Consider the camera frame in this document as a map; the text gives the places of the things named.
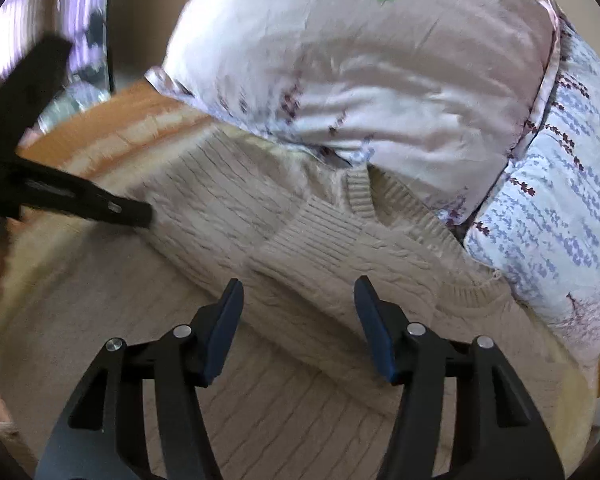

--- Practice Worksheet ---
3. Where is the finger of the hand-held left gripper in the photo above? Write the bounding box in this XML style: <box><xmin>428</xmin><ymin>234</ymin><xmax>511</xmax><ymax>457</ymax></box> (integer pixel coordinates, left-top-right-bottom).
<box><xmin>14</xmin><ymin>156</ymin><xmax>154</xmax><ymax>229</ymax></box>

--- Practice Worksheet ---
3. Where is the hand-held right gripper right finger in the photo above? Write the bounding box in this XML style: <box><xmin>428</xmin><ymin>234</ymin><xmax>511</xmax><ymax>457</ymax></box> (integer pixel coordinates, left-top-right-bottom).
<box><xmin>354</xmin><ymin>276</ymin><xmax>566</xmax><ymax>480</ymax></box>

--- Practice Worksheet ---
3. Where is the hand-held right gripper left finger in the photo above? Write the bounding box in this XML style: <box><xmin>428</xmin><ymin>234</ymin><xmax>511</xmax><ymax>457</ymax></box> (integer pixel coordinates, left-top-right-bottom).
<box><xmin>34</xmin><ymin>278</ymin><xmax>245</xmax><ymax>480</ymax></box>

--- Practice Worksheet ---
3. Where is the cream cable-knit sweater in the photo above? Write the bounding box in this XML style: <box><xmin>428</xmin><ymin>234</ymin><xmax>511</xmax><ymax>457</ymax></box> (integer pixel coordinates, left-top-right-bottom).
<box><xmin>0</xmin><ymin>125</ymin><xmax>597</xmax><ymax>480</ymax></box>

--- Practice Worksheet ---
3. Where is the yellow and orange patterned blanket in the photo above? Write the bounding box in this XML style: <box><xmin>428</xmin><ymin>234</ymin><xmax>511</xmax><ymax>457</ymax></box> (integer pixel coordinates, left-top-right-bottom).
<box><xmin>0</xmin><ymin>77</ymin><xmax>600</xmax><ymax>480</ymax></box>

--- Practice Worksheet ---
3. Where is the bright window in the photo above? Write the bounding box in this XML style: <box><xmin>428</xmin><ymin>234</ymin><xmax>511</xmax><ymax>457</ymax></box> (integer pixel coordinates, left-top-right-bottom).
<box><xmin>0</xmin><ymin>0</ymin><xmax>112</xmax><ymax>133</ymax></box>

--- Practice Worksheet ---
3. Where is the blue and white floral pillow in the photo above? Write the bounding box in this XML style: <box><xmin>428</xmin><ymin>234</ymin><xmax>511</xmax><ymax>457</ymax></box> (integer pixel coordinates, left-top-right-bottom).
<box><xmin>462</xmin><ymin>0</ymin><xmax>600</xmax><ymax>363</ymax></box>

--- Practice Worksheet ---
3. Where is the pink floral pillow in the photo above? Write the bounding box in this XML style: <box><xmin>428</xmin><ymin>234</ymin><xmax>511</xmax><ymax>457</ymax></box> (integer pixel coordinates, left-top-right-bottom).
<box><xmin>145</xmin><ymin>0</ymin><xmax>564</xmax><ymax>227</ymax></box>

